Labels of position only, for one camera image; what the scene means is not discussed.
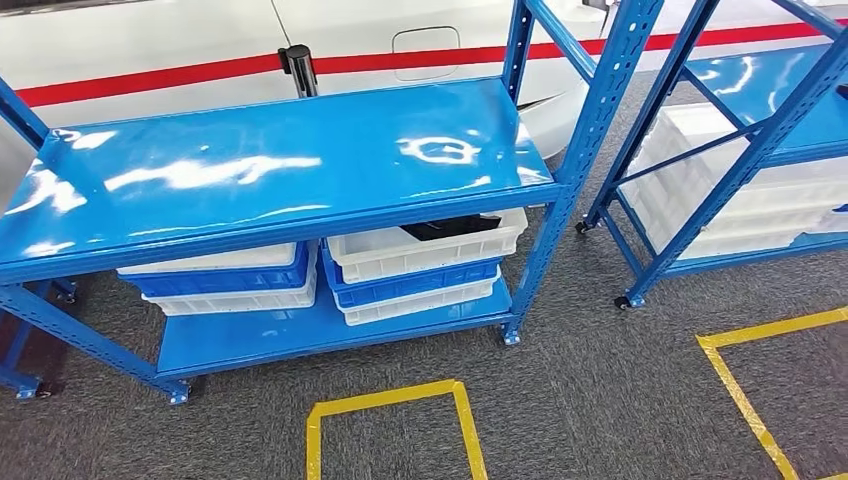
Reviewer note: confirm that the black plastic part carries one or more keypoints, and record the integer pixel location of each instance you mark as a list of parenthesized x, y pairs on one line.
[(450, 228)]

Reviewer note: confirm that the yellow floor tape square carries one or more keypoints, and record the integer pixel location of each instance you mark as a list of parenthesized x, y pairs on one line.
[(384, 397), (729, 378)]

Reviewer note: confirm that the white car red stripe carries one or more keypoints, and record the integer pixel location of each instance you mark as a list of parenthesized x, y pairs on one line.
[(166, 40)]

